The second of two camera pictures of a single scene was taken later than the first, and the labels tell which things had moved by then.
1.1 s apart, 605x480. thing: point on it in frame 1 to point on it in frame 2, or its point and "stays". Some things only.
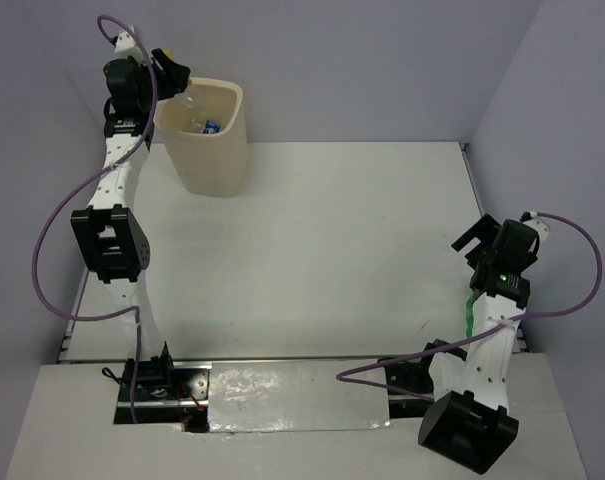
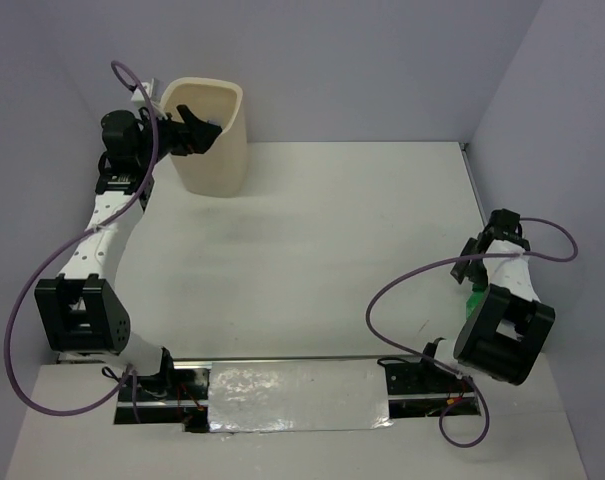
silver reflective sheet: x=298 y=395 stays
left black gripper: x=177 y=73 to x=185 y=143
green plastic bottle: x=469 y=313 stays
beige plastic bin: x=205 y=133 stays
